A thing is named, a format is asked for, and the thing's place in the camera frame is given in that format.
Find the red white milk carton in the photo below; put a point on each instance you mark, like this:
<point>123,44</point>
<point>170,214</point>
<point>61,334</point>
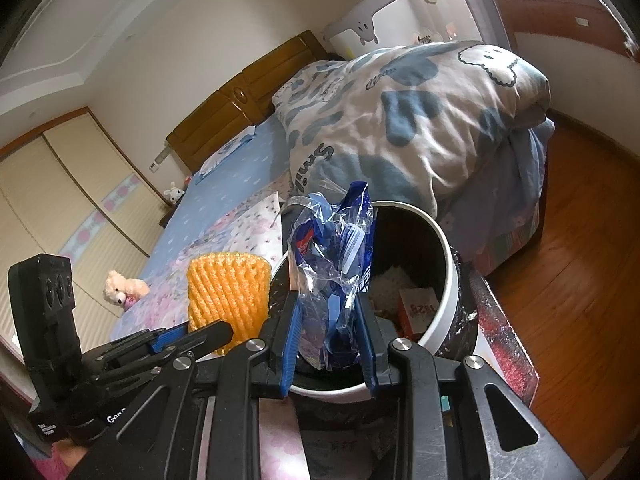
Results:
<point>417,312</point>

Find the blue clear plastic wrapper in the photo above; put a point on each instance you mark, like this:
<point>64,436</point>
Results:
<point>330,270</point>

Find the blue patterned pillow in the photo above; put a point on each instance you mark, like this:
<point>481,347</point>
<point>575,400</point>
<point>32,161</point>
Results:
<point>227,152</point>

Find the person's left forearm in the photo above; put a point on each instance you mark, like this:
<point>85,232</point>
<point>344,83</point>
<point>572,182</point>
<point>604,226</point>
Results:
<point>55,465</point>

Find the white round trash bin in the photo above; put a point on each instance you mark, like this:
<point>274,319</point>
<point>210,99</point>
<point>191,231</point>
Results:
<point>450,280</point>

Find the brown wooden dresser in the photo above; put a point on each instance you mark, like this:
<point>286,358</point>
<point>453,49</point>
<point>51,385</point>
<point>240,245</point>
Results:
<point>575,5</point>

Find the wooden headboard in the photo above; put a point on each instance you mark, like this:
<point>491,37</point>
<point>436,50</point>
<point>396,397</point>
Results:
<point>240,105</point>

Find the floral blanket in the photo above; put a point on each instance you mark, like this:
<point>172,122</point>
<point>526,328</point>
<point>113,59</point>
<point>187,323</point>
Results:
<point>235,230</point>

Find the blue heart print quilt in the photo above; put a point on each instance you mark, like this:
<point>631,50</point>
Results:
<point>410,130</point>

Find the cream sliding wardrobe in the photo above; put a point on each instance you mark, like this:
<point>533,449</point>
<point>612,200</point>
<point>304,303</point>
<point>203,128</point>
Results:
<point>60,200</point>

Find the white rabbit plush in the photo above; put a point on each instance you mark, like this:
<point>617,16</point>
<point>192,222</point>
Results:
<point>173,193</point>

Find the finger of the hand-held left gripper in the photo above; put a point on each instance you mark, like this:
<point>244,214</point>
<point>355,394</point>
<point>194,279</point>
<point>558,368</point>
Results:
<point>210,335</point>
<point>170,340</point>

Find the orange foam fruit net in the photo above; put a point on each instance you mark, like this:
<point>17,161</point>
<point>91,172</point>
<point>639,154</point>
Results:
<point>227,290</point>

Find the red speckled board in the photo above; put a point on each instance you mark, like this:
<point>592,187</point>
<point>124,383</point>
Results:
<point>505,340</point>

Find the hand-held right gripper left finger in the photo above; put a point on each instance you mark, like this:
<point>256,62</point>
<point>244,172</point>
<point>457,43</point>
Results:
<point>292,347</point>

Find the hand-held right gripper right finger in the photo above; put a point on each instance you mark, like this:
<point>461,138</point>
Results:
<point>367,347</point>

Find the dark wooden nightstand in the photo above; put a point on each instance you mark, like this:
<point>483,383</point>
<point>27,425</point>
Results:
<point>170,212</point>

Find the cream teddy bear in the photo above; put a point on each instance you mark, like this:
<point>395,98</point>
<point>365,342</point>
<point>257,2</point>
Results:
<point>122,287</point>

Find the grey cartoon bed guard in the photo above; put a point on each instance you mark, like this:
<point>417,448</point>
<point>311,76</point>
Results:
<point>390,15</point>

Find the white wall switch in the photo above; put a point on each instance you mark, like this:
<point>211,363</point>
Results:
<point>159,160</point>

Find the blue bed sheet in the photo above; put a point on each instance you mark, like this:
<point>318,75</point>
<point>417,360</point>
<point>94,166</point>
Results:
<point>240,195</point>

